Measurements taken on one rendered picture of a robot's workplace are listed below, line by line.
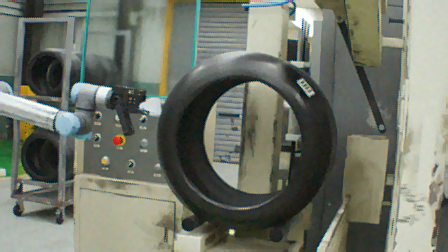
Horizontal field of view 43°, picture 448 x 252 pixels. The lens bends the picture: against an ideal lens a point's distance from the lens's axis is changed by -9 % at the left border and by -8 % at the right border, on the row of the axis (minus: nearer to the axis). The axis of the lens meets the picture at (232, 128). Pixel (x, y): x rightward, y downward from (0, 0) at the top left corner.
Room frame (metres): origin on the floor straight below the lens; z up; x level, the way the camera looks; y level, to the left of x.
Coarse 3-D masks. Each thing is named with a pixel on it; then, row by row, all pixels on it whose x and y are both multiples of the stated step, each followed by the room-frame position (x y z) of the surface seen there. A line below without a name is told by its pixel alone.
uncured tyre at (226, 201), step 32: (224, 64) 1.85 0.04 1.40; (256, 64) 1.83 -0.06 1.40; (288, 64) 1.86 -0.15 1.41; (192, 96) 1.87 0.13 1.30; (288, 96) 1.80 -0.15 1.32; (320, 96) 1.84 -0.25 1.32; (160, 128) 1.92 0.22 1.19; (192, 128) 2.15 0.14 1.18; (320, 128) 1.79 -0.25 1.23; (160, 160) 1.92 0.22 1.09; (192, 160) 2.14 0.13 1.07; (320, 160) 1.79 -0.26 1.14; (192, 192) 1.87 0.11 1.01; (224, 192) 2.12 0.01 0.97; (288, 192) 1.79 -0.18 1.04; (224, 224) 1.86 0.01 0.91; (256, 224) 1.83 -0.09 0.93
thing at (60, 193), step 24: (24, 24) 5.45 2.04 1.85; (72, 24) 5.28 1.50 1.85; (48, 48) 5.48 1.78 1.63; (48, 72) 5.93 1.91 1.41; (72, 72) 5.40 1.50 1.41; (24, 96) 5.40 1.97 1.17; (48, 96) 5.43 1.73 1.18; (24, 144) 5.51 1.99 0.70; (48, 144) 5.85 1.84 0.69; (72, 144) 5.49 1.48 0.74; (24, 168) 5.49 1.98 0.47; (48, 168) 5.82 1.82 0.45; (72, 168) 5.45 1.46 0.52; (24, 192) 5.60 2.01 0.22; (48, 192) 5.79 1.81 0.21; (72, 192) 5.92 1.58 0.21
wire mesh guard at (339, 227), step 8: (344, 200) 1.92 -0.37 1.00; (344, 208) 1.78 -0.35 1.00; (336, 216) 1.64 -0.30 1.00; (344, 216) 1.95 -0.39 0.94; (336, 224) 1.54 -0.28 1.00; (344, 224) 1.99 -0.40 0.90; (328, 232) 1.44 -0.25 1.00; (336, 232) 1.67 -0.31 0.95; (344, 232) 2.08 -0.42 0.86; (328, 240) 1.35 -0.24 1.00; (336, 240) 1.71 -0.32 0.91; (344, 240) 2.11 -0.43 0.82; (320, 248) 1.27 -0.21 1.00; (328, 248) 1.47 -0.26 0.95; (336, 248) 1.75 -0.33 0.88; (344, 248) 2.12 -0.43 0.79
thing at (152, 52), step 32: (96, 0) 2.71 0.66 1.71; (128, 0) 2.66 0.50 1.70; (160, 0) 2.62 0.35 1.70; (192, 0) 2.59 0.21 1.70; (96, 32) 2.70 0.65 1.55; (128, 32) 2.66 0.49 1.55; (160, 32) 2.62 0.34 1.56; (192, 32) 2.58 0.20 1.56; (96, 64) 2.70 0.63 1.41; (128, 64) 2.66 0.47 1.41; (160, 64) 2.62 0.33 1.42; (192, 64) 2.57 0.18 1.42; (160, 96) 2.61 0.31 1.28
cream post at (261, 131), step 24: (264, 0) 2.20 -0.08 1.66; (264, 24) 2.20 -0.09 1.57; (264, 48) 2.20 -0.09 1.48; (264, 96) 2.20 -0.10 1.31; (264, 120) 2.20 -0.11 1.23; (240, 144) 2.22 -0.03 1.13; (264, 144) 2.19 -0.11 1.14; (240, 168) 2.21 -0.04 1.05; (264, 168) 2.19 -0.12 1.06; (264, 192) 2.19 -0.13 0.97
